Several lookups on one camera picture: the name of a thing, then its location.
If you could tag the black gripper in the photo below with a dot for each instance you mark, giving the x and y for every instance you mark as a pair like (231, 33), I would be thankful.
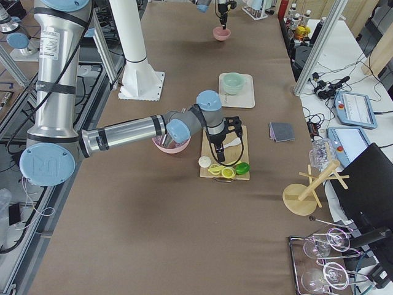
(215, 139)
(221, 9)

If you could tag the white ceramic spoon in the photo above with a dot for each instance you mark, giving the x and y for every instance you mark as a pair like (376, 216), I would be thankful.
(233, 143)

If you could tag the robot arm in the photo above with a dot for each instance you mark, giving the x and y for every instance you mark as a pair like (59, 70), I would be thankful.
(202, 5)
(54, 147)

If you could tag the pink bowl with ice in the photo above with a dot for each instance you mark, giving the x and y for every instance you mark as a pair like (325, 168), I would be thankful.
(174, 148)

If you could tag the green bowl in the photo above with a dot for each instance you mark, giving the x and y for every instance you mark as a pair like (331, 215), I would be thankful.
(232, 83)

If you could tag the bamboo cutting board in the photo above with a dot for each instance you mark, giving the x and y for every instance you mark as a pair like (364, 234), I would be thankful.
(231, 154)

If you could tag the lemon slice back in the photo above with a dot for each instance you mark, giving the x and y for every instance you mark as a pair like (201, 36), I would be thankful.
(215, 169)

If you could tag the lemon slice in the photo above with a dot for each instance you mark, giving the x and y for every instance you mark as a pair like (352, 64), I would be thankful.
(215, 169)
(228, 172)

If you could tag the yellow plastic knife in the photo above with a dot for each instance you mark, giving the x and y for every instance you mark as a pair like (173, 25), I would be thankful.
(231, 163)

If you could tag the lemon slice front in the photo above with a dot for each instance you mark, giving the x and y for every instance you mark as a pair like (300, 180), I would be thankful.
(228, 172)

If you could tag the green lime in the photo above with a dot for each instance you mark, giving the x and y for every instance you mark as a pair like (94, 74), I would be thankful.
(242, 168)

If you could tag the metal ice scoop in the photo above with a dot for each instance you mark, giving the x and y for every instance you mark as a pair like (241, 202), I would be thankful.
(166, 140)

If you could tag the grey folded cloth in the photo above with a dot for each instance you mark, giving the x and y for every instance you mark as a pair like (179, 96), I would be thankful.
(281, 132)

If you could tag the cream rabbit tray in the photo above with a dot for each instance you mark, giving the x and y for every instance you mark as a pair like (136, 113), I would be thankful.
(244, 99)

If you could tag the wooden cup tree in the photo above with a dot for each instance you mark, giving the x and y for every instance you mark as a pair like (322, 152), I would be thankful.
(303, 200)

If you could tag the clear glass cup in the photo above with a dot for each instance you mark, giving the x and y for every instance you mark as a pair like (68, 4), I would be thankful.
(321, 154)

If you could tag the teach pendant lower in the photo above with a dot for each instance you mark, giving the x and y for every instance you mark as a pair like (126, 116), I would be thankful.
(348, 142)

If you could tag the teach pendant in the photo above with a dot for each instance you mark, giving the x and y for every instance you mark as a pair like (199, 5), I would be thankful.
(355, 109)
(348, 142)

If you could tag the white side table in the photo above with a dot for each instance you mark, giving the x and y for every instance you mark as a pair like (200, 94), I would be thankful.
(342, 56)

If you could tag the teach pendant upper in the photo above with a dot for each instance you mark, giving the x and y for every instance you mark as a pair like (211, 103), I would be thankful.
(355, 109)

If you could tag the wine glass upper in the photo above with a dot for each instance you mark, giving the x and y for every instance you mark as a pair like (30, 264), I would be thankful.
(318, 245)

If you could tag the wine glass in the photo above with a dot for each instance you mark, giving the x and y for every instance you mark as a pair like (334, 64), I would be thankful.
(319, 281)
(318, 245)

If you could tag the wine glass lower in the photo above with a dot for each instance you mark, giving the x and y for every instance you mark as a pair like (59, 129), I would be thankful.
(319, 281)

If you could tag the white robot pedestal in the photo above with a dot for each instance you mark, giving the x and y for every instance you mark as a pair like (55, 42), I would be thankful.
(139, 81)

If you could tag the aluminium frame post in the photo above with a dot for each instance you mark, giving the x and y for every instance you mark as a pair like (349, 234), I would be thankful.
(318, 47)

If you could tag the black wire glass rack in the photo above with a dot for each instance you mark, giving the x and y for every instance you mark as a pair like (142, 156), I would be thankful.
(317, 261)

